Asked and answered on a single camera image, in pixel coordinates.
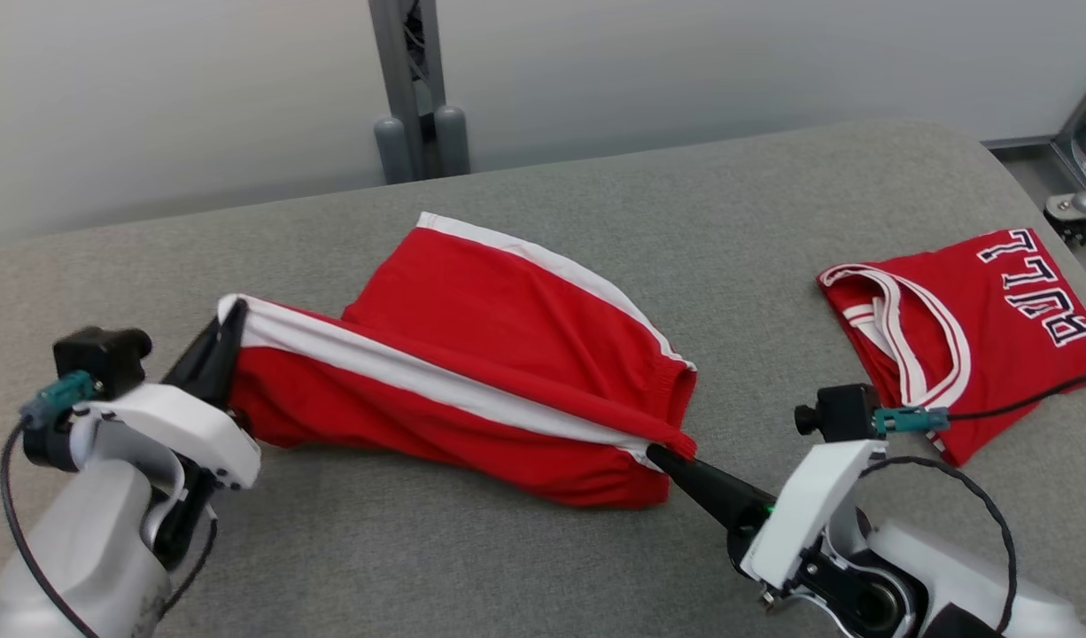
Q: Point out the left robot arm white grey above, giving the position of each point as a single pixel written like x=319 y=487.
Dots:
x=73 y=549

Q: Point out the red basketball jersey white trim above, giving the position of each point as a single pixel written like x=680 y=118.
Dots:
x=995 y=354

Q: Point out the grey metal truss post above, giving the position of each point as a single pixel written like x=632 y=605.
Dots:
x=392 y=80

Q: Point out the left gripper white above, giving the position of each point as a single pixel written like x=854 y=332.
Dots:
x=180 y=416

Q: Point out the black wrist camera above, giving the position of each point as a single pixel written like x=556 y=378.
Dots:
x=100 y=359
x=844 y=412

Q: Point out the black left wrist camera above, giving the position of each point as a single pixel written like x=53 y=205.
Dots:
x=100 y=359

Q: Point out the red shorts white stripe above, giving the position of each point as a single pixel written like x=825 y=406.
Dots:
x=472 y=319

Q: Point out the grey fabric sofa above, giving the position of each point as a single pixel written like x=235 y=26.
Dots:
x=508 y=576

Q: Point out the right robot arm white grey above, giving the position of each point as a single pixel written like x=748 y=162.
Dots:
x=950 y=576

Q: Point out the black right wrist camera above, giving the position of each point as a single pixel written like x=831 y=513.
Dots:
x=844 y=412

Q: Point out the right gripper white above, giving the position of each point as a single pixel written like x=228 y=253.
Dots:
x=813 y=505

